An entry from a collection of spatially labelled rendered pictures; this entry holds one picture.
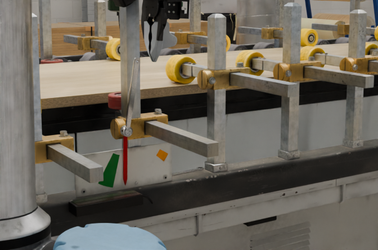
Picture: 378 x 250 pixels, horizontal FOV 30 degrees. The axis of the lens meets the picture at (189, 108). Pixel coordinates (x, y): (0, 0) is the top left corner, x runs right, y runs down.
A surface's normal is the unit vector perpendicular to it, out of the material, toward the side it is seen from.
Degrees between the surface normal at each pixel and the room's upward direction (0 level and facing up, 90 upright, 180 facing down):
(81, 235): 5
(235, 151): 90
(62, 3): 90
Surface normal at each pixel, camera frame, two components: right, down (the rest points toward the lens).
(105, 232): 0.08, -0.97
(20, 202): 0.77, 0.10
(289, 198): 0.53, 0.15
